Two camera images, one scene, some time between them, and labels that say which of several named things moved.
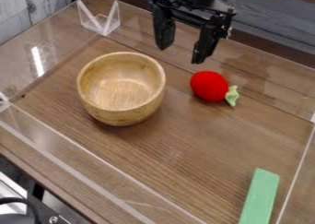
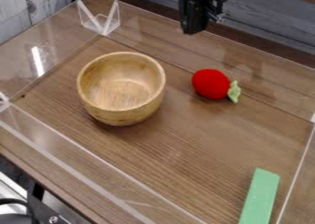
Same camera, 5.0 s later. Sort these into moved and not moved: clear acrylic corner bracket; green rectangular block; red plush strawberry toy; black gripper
Moved: black gripper
Not moved: red plush strawberry toy; clear acrylic corner bracket; green rectangular block
